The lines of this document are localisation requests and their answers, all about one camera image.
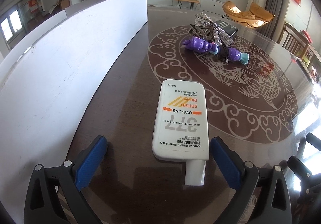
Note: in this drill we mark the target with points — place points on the red door poster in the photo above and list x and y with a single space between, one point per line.
33 6

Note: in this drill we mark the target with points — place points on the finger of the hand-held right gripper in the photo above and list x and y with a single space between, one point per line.
309 181
314 141

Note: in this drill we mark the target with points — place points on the grey curtain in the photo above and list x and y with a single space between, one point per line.
278 8

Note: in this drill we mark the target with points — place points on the wooden dining chair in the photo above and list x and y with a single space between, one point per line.
294 40

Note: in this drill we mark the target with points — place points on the silver sequin bow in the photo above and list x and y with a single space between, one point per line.
218 28

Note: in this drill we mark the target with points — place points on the white sunscreen bottle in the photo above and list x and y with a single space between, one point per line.
180 126

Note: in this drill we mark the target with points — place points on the window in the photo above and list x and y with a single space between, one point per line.
11 24

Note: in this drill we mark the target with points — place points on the black rectangular box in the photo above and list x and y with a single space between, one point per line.
227 27

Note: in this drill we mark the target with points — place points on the white partition board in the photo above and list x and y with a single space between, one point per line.
32 35
62 75

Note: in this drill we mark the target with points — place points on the patterned glass desktop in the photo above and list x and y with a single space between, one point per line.
125 103

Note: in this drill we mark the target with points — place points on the orange lounge chair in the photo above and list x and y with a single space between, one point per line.
234 11
260 14

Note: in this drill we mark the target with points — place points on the purple toy figure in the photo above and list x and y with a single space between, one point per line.
200 44

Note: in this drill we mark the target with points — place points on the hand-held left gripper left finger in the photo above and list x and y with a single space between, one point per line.
90 163

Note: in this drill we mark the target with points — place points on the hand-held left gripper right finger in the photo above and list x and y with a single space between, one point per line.
224 163

